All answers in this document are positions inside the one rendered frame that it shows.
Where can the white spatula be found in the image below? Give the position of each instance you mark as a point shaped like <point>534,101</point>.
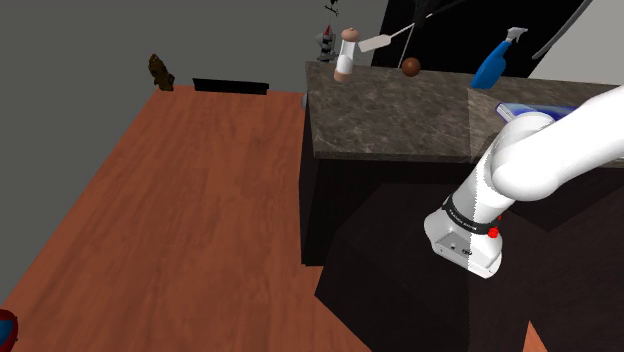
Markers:
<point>375,43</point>

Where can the brown ball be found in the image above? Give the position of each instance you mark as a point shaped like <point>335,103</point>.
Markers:
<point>411,66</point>

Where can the red and blue round object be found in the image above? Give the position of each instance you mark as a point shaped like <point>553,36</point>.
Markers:
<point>7,331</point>

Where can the black baseboard vent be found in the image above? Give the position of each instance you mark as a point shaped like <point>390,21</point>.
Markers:
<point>230,86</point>

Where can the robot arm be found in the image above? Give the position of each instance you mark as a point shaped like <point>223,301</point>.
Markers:
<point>536,156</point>

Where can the blue spray bottle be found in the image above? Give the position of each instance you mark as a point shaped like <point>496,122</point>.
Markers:
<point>491,66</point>

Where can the blue flat box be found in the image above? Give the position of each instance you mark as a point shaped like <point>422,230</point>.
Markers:
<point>531,109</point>

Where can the grey rocket figure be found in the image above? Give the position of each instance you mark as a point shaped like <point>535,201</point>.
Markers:
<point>326,46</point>

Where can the brown figurine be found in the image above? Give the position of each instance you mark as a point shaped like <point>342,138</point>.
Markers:
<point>161,73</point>

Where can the white pepper mill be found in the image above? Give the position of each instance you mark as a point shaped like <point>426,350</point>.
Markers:
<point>346,56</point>

